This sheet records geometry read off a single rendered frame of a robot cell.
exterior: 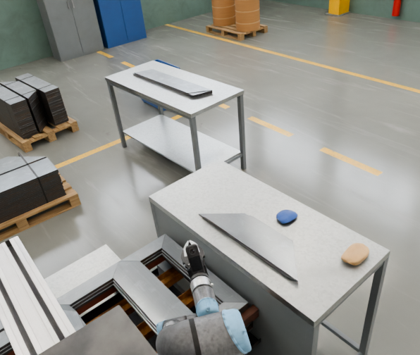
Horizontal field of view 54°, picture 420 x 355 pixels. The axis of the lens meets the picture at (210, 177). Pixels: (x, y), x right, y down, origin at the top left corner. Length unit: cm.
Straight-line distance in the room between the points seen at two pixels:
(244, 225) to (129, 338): 166
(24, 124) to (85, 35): 404
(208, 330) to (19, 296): 49
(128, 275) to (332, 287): 111
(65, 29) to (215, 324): 865
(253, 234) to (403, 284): 166
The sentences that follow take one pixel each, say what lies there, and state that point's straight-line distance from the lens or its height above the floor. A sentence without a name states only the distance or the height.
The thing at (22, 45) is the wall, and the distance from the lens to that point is 987.
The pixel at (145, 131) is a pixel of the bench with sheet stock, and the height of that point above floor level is 23.
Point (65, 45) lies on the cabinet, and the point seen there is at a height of 31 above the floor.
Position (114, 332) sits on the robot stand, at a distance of 71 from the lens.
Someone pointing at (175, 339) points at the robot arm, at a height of 167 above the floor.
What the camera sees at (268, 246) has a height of 107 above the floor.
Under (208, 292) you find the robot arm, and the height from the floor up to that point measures 147.
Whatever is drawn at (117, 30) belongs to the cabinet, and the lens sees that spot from 989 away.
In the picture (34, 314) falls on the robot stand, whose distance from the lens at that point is 79.
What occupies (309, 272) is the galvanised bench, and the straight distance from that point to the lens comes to 209.
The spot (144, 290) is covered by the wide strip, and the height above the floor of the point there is 87.
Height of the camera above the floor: 258
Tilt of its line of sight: 34 degrees down
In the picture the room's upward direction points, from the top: 6 degrees counter-clockwise
